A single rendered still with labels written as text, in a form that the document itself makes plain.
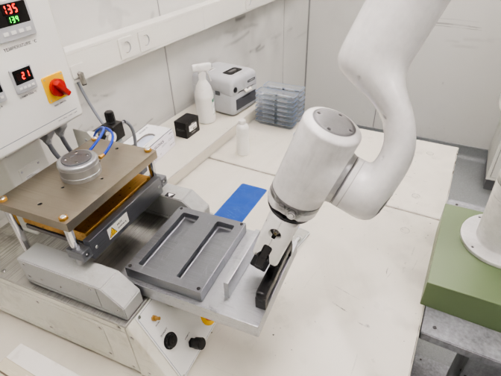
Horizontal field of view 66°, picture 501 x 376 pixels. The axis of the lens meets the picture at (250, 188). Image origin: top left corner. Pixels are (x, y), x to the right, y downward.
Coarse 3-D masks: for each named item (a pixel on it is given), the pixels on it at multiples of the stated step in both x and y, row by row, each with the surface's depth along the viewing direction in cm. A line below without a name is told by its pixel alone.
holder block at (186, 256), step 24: (192, 216) 86; (216, 216) 84; (168, 240) 81; (192, 240) 78; (216, 240) 80; (240, 240) 81; (144, 264) 75; (168, 264) 73; (192, 264) 75; (216, 264) 73; (168, 288) 71; (192, 288) 68
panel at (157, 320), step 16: (160, 304) 77; (144, 320) 74; (160, 320) 77; (176, 320) 80; (192, 320) 84; (160, 336) 76; (192, 336) 83; (160, 352) 76; (176, 352) 79; (192, 352) 83; (176, 368) 78
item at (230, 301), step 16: (240, 256) 72; (288, 256) 77; (224, 272) 74; (240, 272) 72; (256, 272) 74; (144, 288) 72; (160, 288) 72; (224, 288) 68; (240, 288) 71; (256, 288) 71; (176, 304) 71; (192, 304) 69; (208, 304) 68; (224, 304) 68; (240, 304) 68; (272, 304) 71; (224, 320) 67; (240, 320) 66; (256, 320) 66; (256, 336) 66
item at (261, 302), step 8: (288, 248) 74; (280, 264) 71; (272, 272) 69; (264, 280) 68; (272, 280) 68; (264, 288) 66; (272, 288) 68; (256, 296) 66; (264, 296) 65; (256, 304) 67; (264, 304) 66
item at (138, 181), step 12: (132, 180) 86; (144, 180) 85; (120, 192) 82; (132, 192) 82; (108, 204) 78; (120, 204) 79; (96, 216) 75; (108, 216) 76; (36, 228) 78; (48, 228) 76; (84, 228) 73
